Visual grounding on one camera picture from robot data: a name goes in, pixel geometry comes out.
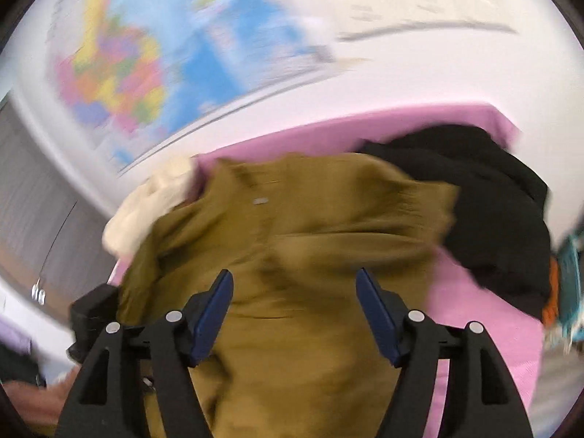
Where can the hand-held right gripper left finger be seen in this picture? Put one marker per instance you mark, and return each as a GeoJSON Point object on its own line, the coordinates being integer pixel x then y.
{"type": "Point", "coordinates": [213, 317]}

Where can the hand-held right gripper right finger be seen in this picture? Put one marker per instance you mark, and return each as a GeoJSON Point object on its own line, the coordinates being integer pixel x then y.
{"type": "Point", "coordinates": [379, 319]}

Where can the olive green jacket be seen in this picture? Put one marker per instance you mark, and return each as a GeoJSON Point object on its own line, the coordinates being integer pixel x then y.
{"type": "Point", "coordinates": [296, 260]}

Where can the person's left forearm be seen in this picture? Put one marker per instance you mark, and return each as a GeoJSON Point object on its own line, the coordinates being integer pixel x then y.
{"type": "Point", "coordinates": [41, 401]}

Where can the person's lavender top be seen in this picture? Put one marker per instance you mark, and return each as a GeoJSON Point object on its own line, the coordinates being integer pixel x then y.
{"type": "Point", "coordinates": [13, 340]}

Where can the pink bed sheet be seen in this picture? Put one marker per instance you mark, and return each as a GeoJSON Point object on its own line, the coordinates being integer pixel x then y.
{"type": "Point", "coordinates": [483, 328]}

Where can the cream pillow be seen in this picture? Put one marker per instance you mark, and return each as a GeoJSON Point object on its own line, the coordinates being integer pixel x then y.
{"type": "Point", "coordinates": [146, 210]}

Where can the grey wardrobe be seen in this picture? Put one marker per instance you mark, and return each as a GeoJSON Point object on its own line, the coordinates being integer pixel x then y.
{"type": "Point", "coordinates": [27, 191]}

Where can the black garment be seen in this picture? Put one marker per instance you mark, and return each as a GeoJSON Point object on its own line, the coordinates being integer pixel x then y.
{"type": "Point", "coordinates": [492, 200]}

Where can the orange object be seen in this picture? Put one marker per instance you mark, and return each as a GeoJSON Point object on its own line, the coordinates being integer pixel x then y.
{"type": "Point", "coordinates": [552, 292]}

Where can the blue perforated plastic basket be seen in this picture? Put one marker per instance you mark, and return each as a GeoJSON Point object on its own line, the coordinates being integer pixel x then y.
{"type": "Point", "coordinates": [572, 283]}

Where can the colourful wall map poster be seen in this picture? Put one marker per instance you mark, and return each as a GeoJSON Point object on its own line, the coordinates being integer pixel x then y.
{"type": "Point", "coordinates": [137, 77]}

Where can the white wall socket panel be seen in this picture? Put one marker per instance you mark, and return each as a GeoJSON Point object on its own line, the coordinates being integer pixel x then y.
{"type": "Point", "coordinates": [424, 0]}

